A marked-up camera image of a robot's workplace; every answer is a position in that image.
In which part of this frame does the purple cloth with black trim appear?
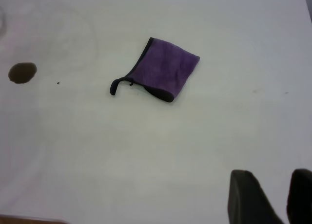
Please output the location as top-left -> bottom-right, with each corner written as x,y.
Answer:
109,37 -> 201,103

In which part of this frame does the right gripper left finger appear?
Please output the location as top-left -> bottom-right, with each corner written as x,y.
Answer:
227,169 -> 285,224

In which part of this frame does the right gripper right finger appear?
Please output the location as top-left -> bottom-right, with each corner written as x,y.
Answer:
286,168 -> 312,224

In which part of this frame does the dark brown coffee spill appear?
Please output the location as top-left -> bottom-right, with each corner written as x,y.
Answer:
7,62 -> 38,84

